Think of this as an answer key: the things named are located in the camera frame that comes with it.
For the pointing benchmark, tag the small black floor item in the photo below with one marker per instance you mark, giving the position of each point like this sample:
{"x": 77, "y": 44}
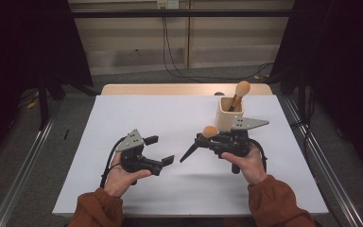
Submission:
{"x": 66, "y": 134}

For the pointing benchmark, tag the vertical wooden wall strip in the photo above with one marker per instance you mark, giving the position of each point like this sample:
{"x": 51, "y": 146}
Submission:
{"x": 188, "y": 34}

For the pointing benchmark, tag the wooden table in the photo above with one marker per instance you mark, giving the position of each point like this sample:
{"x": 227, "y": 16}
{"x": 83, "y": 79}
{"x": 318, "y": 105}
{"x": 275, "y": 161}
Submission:
{"x": 170, "y": 89}

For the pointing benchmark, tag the person's right hand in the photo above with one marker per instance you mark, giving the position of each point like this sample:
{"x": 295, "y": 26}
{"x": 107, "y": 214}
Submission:
{"x": 252, "y": 167}

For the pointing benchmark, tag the cream ceramic square cup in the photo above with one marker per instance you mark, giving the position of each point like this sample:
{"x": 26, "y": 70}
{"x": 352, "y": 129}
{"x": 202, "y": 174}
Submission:
{"x": 223, "y": 121}

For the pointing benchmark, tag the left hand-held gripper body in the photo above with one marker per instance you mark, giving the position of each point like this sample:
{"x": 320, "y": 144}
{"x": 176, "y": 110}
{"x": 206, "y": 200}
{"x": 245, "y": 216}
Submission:
{"x": 132, "y": 143}

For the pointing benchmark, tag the makeup brush with gold ferrule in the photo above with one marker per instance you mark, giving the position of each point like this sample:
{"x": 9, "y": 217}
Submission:
{"x": 242, "y": 89}
{"x": 210, "y": 131}

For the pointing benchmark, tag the person's left hand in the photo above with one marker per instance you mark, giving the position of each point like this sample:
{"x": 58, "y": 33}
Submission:
{"x": 119, "y": 179}

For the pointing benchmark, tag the white wall socket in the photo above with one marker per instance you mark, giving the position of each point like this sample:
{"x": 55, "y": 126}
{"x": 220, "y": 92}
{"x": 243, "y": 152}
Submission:
{"x": 170, "y": 3}

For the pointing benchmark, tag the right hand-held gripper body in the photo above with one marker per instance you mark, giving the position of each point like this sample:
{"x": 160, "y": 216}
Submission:
{"x": 233, "y": 142}

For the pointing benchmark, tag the black horizontal metal bar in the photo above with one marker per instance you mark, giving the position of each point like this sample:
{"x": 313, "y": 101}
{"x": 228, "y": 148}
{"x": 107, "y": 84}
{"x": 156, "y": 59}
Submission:
{"x": 138, "y": 13}

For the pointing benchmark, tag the black curtain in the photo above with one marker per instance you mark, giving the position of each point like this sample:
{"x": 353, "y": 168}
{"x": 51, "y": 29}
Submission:
{"x": 337, "y": 63}
{"x": 28, "y": 47}

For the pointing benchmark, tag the aluminium floor rail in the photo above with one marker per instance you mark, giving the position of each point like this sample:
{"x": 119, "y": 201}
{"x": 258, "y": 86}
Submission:
{"x": 327, "y": 176}
{"x": 22, "y": 176}

